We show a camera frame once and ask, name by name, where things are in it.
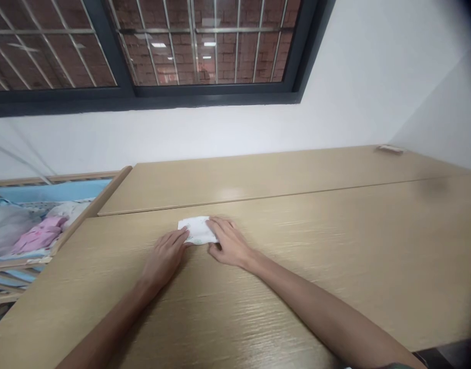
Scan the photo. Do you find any person's left hand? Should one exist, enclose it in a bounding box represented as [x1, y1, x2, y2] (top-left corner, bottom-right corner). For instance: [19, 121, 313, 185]
[145, 225, 191, 284]

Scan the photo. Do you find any person's right hand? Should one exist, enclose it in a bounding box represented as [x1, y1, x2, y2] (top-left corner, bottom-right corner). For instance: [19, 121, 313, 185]
[206, 216, 258, 269]

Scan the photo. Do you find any white cloth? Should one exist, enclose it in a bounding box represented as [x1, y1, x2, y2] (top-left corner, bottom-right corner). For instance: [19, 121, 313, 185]
[177, 216, 220, 245]

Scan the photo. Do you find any pink baby clothing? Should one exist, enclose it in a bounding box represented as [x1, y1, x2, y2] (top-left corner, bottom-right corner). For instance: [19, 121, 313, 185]
[10, 216, 69, 256]

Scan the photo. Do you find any wooden baby crib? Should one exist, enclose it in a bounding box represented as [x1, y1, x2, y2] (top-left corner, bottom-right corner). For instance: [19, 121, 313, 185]
[0, 166, 133, 316]

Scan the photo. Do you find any white mosquito net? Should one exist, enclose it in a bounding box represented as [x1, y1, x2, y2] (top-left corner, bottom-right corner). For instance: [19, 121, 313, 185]
[0, 139, 53, 258]

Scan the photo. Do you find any dark framed barred window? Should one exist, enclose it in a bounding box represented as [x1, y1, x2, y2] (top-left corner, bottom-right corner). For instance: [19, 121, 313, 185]
[0, 0, 336, 118]

